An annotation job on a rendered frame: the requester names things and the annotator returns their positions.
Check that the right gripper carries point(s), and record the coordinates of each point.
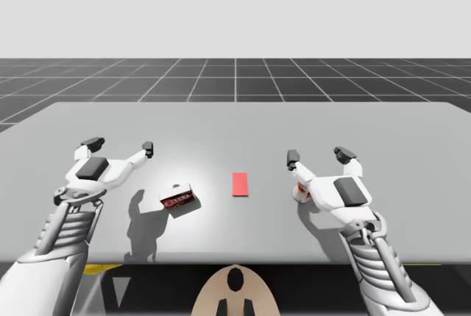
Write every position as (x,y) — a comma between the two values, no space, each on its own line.
(340,194)

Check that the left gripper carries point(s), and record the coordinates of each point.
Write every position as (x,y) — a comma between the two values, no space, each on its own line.
(96,174)

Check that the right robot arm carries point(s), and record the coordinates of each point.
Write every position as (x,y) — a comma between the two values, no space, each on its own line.
(382,257)

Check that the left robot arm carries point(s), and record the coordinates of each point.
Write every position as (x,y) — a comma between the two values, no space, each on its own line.
(55,242)

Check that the red and white can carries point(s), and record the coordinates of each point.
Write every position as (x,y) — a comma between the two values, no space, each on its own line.
(301,192)

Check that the red and white carton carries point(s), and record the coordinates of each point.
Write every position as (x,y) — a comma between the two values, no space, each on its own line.
(178,200)

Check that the pink pad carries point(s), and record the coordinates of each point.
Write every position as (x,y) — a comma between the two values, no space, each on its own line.
(240,184)

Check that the tan robot part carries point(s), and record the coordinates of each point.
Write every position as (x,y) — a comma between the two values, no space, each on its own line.
(235,292)

